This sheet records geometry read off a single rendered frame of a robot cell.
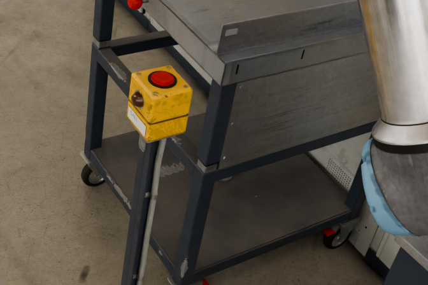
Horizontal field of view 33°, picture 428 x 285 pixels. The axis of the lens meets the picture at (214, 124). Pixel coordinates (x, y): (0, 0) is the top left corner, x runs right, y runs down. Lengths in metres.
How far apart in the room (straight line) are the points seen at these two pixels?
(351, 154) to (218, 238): 0.51
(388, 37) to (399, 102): 0.09
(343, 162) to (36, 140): 1.02
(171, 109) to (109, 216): 1.05
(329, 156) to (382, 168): 1.24
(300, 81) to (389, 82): 0.63
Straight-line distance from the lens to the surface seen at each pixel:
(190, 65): 2.85
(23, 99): 2.65
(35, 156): 2.41
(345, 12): 1.59
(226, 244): 1.96
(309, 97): 1.66
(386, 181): 1.04
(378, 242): 2.24
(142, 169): 1.33
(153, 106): 1.19
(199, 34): 1.47
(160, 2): 1.57
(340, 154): 2.24
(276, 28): 1.48
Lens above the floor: 1.59
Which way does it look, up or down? 37 degrees down
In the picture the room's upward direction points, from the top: 12 degrees clockwise
